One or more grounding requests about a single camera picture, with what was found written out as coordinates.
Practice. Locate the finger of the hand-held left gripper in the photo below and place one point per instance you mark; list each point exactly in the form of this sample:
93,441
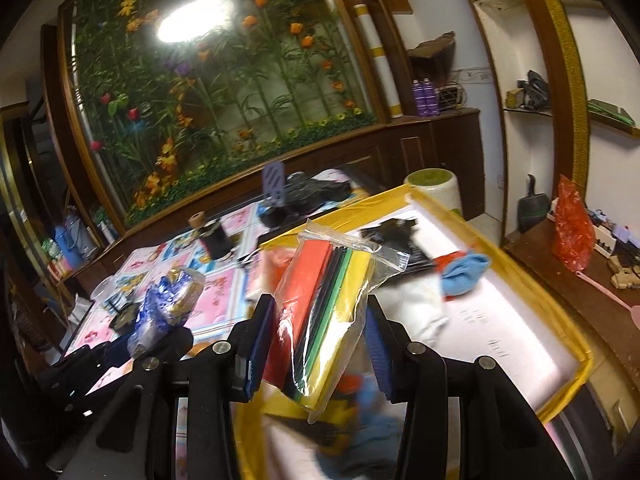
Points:
172,344

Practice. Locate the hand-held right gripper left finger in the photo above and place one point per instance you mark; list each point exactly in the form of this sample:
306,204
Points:
260,350

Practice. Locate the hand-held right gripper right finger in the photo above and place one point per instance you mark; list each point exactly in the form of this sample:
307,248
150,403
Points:
377,355

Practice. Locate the blue white patterned bag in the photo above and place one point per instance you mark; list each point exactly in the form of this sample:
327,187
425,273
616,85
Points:
167,302

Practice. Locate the bag of coloured felt sheets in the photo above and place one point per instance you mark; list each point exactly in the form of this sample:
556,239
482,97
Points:
320,310

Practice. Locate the black plastic packet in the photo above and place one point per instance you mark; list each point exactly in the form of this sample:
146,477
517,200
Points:
395,240

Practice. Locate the yellow-edged white box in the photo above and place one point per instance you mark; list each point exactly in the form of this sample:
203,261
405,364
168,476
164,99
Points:
500,320

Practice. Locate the red soft item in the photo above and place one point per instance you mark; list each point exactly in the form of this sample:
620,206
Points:
445,262

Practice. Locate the black pot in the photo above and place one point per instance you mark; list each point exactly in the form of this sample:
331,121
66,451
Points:
124,317

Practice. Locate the white cloth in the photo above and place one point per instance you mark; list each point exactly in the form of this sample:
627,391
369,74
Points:
417,310

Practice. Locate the printed tablecloth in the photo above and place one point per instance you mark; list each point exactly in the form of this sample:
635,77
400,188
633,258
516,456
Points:
225,280

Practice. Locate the white pink packet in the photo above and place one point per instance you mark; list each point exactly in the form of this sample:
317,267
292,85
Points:
272,267

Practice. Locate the clear plastic cup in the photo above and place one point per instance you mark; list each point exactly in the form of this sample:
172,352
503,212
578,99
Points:
105,291

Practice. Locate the dark bottle with cork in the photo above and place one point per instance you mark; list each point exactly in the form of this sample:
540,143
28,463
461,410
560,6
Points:
215,237

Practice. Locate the blue cloth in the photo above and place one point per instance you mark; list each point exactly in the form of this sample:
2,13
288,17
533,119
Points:
465,270

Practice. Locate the blue bottle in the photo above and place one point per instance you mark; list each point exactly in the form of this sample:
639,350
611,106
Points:
67,245

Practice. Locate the black device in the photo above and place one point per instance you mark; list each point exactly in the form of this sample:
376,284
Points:
315,191

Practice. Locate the green-topped white bin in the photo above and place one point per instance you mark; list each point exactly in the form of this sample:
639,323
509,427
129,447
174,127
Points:
432,187

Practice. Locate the black dustpan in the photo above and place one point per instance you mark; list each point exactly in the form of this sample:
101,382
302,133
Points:
532,207

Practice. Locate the red plastic bag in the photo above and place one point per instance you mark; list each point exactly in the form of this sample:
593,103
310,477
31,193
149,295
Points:
572,232

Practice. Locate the pink fly swatter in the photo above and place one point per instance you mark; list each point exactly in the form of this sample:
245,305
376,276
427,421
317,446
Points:
612,302

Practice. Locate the flower mural panel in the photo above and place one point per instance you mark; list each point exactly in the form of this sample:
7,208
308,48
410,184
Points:
225,100

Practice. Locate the purple bottles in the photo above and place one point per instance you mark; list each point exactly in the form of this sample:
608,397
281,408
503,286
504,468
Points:
425,96

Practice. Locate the rolled white poster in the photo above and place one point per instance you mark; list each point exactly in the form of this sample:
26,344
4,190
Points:
377,60

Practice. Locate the grey items on shelf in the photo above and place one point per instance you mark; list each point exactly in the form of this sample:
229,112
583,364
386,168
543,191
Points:
532,91

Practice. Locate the green flat item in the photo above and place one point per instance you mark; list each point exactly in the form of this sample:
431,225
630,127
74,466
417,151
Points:
612,112

